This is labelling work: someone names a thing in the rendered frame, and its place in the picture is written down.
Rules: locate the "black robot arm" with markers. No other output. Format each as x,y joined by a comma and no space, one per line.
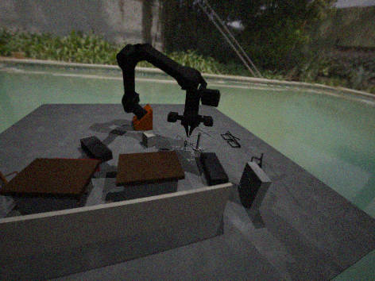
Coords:
187,77

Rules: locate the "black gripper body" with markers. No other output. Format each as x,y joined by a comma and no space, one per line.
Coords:
173,116

